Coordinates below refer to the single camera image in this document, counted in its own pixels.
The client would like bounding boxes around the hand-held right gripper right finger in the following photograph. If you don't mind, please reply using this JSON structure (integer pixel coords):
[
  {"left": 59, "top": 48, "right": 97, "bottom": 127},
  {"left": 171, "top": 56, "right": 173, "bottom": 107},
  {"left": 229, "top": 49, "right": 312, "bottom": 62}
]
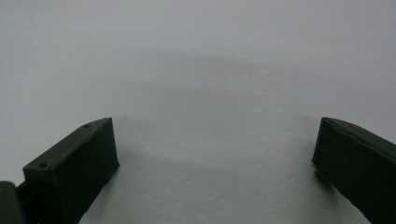
[{"left": 311, "top": 117, "right": 396, "bottom": 224}]

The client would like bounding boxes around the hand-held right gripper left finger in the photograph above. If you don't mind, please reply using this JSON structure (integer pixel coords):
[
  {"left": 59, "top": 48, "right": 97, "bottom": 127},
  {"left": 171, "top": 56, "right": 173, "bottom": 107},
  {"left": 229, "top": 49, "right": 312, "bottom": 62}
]
[{"left": 21, "top": 117, "right": 120, "bottom": 224}]

